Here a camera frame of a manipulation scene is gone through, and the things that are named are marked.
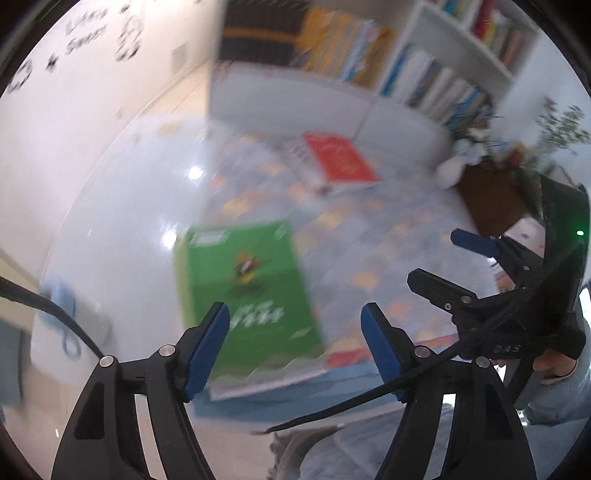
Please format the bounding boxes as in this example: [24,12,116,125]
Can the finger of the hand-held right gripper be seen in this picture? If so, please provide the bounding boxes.
[406,268,505,322]
[450,229,546,290]

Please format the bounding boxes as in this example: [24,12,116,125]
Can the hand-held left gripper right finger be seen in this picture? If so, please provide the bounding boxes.
[360,302,539,480]

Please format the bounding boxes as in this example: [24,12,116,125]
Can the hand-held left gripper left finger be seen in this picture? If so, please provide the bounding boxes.
[51,301,230,480]

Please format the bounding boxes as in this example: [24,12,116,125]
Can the bright green cover book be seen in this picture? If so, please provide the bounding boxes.
[173,222,326,370]

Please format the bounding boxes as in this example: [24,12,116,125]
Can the row of blue white books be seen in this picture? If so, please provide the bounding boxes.
[379,44,492,125]

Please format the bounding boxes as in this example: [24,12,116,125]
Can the row of mixed colour books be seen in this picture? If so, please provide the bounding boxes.
[434,0,539,70]

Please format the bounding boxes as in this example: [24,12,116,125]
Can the row of yellow orange books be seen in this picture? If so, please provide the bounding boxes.
[300,7,395,88]

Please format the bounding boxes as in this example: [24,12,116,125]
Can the person's right hand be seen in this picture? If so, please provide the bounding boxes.
[532,349,579,385]

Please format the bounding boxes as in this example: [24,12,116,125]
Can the brown wooden stool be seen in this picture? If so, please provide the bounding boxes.
[456,161,546,237]

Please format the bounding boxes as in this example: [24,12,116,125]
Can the white vase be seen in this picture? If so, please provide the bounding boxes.
[436,154,468,188]

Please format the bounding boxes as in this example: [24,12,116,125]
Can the pale blue flowers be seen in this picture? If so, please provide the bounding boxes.
[452,113,506,164]

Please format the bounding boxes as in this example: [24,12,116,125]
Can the green leafy plant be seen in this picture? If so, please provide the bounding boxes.
[536,98,591,160]

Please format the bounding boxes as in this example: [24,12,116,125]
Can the red cover book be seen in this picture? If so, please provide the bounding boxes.
[302,131,382,185]

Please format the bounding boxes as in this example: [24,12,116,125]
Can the white bookshelf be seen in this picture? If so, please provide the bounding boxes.
[208,0,541,139]

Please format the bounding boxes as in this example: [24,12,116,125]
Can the dark yellow striped object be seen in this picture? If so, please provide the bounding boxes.
[222,0,310,65]

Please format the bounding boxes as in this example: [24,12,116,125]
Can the black flat cable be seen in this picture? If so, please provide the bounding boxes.
[0,276,509,435]

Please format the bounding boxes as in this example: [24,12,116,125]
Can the black wall decal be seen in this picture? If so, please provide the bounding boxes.
[9,0,144,93]

